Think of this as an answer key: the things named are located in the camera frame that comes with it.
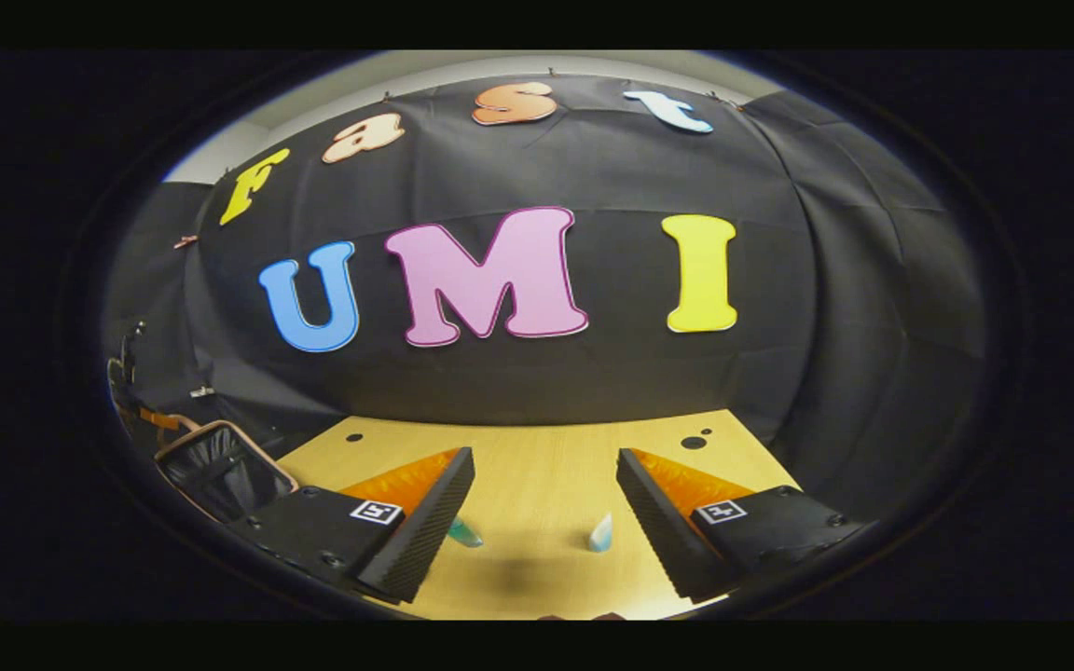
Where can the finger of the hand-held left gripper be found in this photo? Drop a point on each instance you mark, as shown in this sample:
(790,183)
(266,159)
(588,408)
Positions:
(160,419)

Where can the white tube with blue cap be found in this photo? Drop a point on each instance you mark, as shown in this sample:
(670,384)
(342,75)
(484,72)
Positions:
(600,534)

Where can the blue skin care tube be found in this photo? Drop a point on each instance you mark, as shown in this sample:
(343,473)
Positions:
(465,534)

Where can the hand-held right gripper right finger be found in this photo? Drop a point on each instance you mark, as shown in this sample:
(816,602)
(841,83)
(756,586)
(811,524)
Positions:
(658,522)

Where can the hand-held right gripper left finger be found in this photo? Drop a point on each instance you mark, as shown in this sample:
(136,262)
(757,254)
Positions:
(430,522)

